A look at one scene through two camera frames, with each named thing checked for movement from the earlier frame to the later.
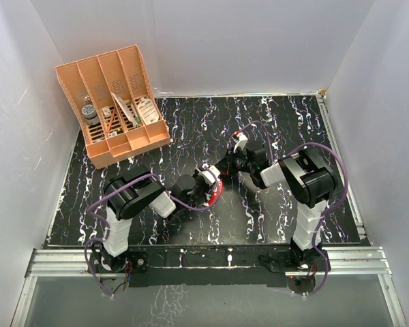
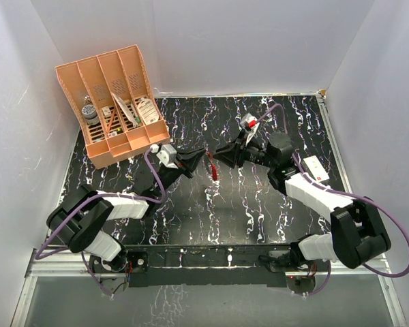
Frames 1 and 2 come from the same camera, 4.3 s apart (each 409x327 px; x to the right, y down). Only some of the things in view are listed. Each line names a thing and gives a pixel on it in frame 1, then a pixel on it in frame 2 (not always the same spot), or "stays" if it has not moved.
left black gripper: (206, 186) → (189, 160)
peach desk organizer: (112, 99) stays
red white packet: (217, 194) → (213, 167)
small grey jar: (88, 112) stays
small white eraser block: (106, 112) stays
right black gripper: (226, 164) → (227, 154)
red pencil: (111, 121) stays
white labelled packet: (148, 111) stays
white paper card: (125, 109) stays
